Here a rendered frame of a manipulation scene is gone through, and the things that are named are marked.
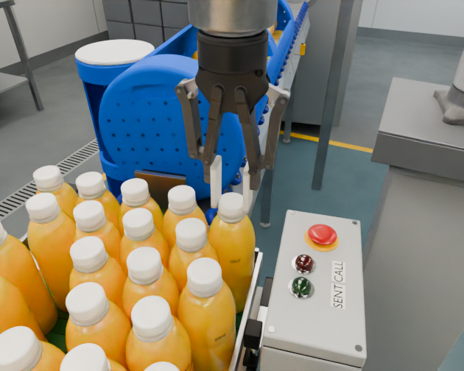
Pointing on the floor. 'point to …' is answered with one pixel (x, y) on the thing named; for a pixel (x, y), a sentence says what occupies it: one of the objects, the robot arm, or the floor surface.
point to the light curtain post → (332, 89)
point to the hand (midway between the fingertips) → (232, 185)
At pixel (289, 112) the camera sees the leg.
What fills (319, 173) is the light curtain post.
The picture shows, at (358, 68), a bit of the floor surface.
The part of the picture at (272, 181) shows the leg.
